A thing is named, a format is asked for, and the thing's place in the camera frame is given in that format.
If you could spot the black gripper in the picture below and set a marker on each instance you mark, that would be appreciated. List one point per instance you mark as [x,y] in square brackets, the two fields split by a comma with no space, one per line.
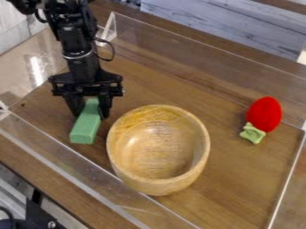
[87,80]

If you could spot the green rectangular block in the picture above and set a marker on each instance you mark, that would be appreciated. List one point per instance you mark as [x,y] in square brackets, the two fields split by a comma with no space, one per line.
[85,126]

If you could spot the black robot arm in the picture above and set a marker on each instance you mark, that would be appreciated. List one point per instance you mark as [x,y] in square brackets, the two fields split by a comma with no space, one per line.
[73,28]

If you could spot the brown wooden bowl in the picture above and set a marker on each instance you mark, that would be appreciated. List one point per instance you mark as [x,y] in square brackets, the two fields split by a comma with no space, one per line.
[158,146]

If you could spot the black metal stand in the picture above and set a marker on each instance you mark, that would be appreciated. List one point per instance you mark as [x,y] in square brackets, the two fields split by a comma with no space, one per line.
[37,218]

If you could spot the red plush strawberry toy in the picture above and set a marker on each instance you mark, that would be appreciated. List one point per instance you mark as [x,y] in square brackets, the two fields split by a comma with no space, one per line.
[263,117]

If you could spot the clear acrylic tray wall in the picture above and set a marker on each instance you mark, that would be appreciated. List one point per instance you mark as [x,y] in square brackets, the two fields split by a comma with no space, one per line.
[251,187]

